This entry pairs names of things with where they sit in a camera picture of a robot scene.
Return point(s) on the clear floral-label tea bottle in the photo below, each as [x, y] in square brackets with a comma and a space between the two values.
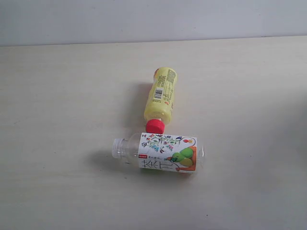
[169, 153]

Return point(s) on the yellow bottle red cap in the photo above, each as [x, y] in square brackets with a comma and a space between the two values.
[159, 105]

